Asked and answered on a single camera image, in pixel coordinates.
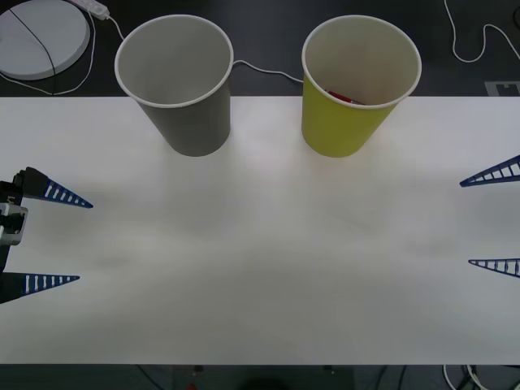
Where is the grey waste bin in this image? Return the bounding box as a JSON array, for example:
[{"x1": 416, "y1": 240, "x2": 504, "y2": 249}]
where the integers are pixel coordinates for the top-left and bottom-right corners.
[{"x1": 114, "y1": 14, "x2": 235, "y2": 158}]

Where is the white cable under table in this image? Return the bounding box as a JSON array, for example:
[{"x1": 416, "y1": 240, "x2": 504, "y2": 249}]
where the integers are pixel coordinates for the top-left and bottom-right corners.
[{"x1": 441, "y1": 364, "x2": 491, "y2": 390}]

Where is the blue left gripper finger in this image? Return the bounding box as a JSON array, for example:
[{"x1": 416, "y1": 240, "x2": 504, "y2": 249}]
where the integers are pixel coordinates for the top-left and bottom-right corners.
[
  {"x1": 0, "y1": 272, "x2": 81, "y2": 306},
  {"x1": 13, "y1": 166, "x2": 94, "y2": 210}
]

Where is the white power strip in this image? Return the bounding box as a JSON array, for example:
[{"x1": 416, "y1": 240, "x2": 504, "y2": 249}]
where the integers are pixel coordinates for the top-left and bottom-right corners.
[{"x1": 68, "y1": 0, "x2": 111, "y2": 21}]

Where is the white wavy cable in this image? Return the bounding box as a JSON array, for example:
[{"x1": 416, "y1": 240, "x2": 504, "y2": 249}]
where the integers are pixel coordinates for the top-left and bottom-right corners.
[{"x1": 443, "y1": 0, "x2": 520, "y2": 64}]

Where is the yellow-green waste bin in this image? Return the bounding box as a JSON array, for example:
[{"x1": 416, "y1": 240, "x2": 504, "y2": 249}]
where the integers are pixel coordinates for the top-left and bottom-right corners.
[{"x1": 301, "y1": 15, "x2": 423, "y2": 159}]

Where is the white power strip cable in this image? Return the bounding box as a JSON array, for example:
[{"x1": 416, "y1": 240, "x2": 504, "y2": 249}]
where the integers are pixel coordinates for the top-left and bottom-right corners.
[{"x1": 106, "y1": 15, "x2": 305, "y2": 85}]

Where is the white round disc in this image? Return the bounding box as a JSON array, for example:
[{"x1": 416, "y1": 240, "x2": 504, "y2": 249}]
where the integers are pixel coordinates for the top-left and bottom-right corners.
[{"x1": 0, "y1": 0, "x2": 92, "y2": 81}]

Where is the red drink can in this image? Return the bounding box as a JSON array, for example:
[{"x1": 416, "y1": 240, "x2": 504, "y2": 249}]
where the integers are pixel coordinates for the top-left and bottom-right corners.
[{"x1": 327, "y1": 89, "x2": 368, "y2": 106}]

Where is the thin black cable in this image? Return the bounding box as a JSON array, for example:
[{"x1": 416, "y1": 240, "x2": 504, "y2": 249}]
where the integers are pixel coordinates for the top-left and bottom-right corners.
[{"x1": 8, "y1": 7, "x2": 57, "y2": 96}]

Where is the thin white cable loop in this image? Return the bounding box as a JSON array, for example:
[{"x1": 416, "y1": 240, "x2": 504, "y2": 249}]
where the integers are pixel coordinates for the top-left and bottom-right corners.
[{"x1": 0, "y1": 7, "x2": 97, "y2": 97}]

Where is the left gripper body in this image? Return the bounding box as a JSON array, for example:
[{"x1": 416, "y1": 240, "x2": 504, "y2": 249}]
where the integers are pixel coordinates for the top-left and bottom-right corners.
[{"x1": 0, "y1": 180, "x2": 23, "y2": 275}]

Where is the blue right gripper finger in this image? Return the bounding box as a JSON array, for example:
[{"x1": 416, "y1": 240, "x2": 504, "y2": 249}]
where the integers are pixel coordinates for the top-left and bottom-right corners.
[
  {"x1": 467, "y1": 258, "x2": 520, "y2": 280},
  {"x1": 459, "y1": 154, "x2": 520, "y2": 189}
]

